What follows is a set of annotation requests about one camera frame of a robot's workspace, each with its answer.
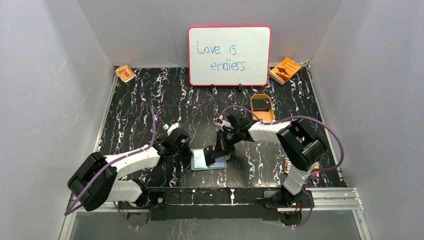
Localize black base bar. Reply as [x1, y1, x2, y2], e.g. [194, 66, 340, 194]
[117, 187, 314, 224]

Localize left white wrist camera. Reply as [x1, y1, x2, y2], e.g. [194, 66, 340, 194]
[163, 122, 181, 136]

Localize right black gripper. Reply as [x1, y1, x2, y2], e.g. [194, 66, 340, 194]
[211, 127, 242, 159]

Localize small orange card box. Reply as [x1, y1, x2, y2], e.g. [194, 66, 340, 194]
[115, 65, 136, 83]

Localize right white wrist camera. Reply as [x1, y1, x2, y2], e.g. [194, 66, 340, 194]
[214, 115, 232, 130]

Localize pink framed whiteboard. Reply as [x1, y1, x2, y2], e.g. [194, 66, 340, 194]
[188, 25, 272, 86]

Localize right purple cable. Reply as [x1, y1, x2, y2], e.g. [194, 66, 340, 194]
[220, 105, 345, 229]

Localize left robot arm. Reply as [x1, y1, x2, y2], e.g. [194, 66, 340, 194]
[67, 123, 192, 212]

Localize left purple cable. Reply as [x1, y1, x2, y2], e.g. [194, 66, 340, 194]
[63, 105, 167, 229]

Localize pack of coloured markers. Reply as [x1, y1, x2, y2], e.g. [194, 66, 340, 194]
[283, 159, 292, 175]

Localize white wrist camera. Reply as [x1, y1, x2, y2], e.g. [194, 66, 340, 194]
[163, 122, 181, 136]
[214, 115, 232, 130]

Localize orange book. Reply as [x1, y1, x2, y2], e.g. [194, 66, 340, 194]
[268, 57, 302, 85]

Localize purple cable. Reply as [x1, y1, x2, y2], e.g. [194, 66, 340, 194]
[63, 105, 167, 229]
[220, 105, 345, 229]

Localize aluminium frame rail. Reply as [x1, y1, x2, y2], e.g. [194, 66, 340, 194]
[59, 187, 372, 240]

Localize black cards in tray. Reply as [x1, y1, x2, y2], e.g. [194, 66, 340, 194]
[251, 98, 272, 112]

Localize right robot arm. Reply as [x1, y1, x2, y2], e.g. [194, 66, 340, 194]
[211, 112, 328, 207]

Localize black VIP credit card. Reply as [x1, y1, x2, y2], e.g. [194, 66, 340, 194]
[203, 145, 216, 167]

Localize green card holder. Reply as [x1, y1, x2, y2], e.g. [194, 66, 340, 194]
[190, 146, 231, 171]

